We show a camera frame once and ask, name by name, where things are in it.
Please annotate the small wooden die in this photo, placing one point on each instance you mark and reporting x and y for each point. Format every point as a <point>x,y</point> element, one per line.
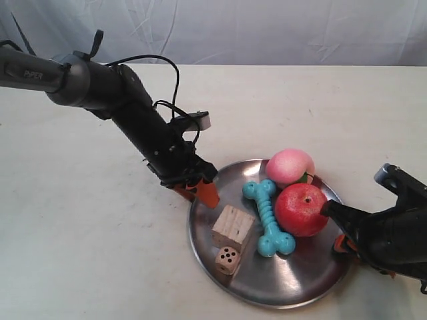
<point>227,260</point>

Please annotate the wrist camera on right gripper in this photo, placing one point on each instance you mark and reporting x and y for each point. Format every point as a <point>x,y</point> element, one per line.
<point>386,178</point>

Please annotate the white backdrop cloth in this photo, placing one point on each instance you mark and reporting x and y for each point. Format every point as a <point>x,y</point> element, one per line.
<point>226,32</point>

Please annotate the round metal plate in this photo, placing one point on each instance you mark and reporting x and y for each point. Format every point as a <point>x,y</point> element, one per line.
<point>278,282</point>

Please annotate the turquoise rubber bone toy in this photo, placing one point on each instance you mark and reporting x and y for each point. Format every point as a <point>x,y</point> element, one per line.
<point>274,240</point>

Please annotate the pink toy peach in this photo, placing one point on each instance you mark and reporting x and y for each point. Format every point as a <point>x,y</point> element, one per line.
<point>290,166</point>

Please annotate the red toy apple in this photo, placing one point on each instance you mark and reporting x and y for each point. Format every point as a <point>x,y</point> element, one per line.
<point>297,210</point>

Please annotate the light wooden block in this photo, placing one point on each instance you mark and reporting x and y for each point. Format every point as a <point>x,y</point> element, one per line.
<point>232,228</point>

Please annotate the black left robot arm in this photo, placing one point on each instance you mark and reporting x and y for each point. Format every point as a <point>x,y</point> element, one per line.
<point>114,91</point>

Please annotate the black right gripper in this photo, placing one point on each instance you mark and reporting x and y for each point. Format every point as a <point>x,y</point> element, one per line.
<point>394,239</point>

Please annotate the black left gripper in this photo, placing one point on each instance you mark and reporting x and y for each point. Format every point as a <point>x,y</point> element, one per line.
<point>176,162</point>

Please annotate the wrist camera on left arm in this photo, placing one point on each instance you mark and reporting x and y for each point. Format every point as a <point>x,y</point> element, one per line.
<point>192,122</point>

